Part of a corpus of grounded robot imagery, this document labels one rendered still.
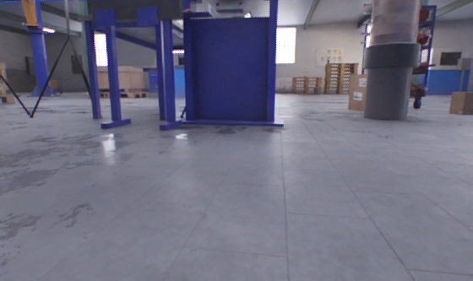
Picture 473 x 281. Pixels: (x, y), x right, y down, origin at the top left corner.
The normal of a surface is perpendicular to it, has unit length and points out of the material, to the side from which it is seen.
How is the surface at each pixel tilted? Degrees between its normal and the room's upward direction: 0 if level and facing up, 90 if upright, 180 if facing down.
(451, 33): 90
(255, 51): 90
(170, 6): 90
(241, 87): 90
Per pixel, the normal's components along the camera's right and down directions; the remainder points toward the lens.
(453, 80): -0.16, 0.18
